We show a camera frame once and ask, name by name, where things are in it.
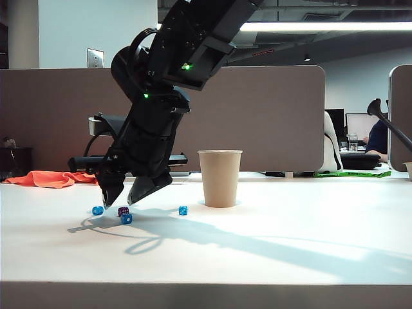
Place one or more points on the seated person in blue shirt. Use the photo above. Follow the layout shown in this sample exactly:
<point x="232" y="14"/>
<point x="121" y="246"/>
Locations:
<point x="380" y="138"/>

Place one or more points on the black zip case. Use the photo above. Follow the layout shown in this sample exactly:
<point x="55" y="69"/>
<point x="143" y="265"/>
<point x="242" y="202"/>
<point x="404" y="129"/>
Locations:
<point x="360" y="161"/>

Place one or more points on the wide brown desk divider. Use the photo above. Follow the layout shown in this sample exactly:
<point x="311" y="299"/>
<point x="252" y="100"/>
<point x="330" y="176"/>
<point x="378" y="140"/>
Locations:
<point x="257" y="122"/>

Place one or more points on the long ceiling light strip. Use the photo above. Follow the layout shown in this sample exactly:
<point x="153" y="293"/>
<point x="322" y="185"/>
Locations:
<point x="322" y="26"/>

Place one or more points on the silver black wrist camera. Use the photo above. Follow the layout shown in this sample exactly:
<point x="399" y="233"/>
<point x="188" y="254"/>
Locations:
<point x="96" y="126"/>

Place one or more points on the blue die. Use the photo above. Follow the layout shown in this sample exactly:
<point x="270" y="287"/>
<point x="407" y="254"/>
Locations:
<point x="97" y="210"/>
<point x="126" y="219"/>
<point x="183" y="210"/>

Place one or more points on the small ceiling spotlight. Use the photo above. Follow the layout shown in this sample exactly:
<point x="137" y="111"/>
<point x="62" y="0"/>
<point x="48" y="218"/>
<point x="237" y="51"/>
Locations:
<point x="307" y="58"/>

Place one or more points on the brown paper cup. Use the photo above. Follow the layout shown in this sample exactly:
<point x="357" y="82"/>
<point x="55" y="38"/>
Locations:
<point x="220" y="180"/>

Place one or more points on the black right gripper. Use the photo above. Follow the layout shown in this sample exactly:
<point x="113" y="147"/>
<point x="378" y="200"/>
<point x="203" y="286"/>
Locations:
<point x="148" y="138"/>

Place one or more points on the orange cloth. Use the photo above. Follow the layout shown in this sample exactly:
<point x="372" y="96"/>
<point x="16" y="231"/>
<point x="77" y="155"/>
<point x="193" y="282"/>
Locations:
<point x="48" y="179"/>

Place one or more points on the black box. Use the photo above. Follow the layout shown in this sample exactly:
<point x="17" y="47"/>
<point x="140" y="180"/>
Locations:
<point x="16" y="162"/>

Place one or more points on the black stand rod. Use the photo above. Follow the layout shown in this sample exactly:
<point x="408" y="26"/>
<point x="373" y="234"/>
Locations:
<point x="375" y="107"/>

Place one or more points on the metal wall outlet plate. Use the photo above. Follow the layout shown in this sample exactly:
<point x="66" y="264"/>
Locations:
<point x="95" y="58"/>

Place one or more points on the red ceiling sign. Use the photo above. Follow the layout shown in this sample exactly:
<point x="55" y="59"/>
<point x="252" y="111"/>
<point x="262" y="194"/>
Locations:
<point x="264" y="52"/>

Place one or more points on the wide desktop computer monitor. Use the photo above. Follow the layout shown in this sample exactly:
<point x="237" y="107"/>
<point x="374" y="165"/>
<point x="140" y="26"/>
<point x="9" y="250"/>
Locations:
<point x="359" y="125"/>

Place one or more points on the dark desktop computer monitor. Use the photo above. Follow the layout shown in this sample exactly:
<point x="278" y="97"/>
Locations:
<point x="338" y="124"/>

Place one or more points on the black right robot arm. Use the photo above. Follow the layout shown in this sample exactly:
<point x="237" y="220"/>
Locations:
<point x="186" y="32"/>

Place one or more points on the clear drinking glass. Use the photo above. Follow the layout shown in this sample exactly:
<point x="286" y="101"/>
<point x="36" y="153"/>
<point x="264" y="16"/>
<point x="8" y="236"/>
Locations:
<point x="352" y="143"/>

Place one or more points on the purple die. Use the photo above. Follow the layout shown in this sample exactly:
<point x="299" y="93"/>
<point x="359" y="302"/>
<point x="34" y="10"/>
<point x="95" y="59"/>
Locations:
<point x="122" y="210"/>

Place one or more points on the narrow brown desk divider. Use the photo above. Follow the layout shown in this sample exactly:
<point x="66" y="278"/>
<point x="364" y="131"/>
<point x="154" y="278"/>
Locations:
<point x="400" y="122"/>

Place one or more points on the black flat device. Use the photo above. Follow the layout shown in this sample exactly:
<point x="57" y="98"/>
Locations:
<point x="275" y="174"/>

